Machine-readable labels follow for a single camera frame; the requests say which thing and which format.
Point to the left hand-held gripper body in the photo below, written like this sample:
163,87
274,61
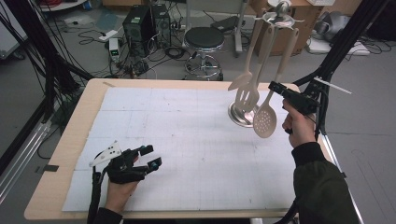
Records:
126,171

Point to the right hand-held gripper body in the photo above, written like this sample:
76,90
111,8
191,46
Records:
300,101

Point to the beige perforated skimmer spoon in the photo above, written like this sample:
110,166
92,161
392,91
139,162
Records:
284,63

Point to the wooden slotted spatula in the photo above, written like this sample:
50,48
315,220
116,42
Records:
239,83

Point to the metal utensil stand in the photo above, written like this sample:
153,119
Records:
239,118

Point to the person's left hand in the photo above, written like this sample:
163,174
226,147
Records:
120,196

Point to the person's right hand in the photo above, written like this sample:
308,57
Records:
299,130

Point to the white foam mat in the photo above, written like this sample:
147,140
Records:
186,140

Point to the large cardboard box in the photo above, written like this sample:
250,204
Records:
306,31

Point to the wooden table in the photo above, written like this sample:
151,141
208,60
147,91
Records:
80,124

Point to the black tape strip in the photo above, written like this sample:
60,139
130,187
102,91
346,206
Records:
49,168

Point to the grey rounded device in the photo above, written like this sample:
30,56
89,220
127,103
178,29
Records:
331,26

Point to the black round stool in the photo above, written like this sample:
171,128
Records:
204,37

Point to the small white power supply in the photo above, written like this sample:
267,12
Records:
114,48

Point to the white power strip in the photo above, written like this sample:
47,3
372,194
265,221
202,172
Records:
108,35

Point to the large black computer tower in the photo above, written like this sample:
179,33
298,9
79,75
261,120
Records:
137,28

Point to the small black computer tower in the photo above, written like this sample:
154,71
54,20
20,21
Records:
162,21

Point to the round white table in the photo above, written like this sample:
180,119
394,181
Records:
62,4

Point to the aluminium rail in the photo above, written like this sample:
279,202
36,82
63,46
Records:
334,155
21,155

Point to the black metal frame post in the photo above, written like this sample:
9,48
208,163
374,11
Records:
40,46
342,46

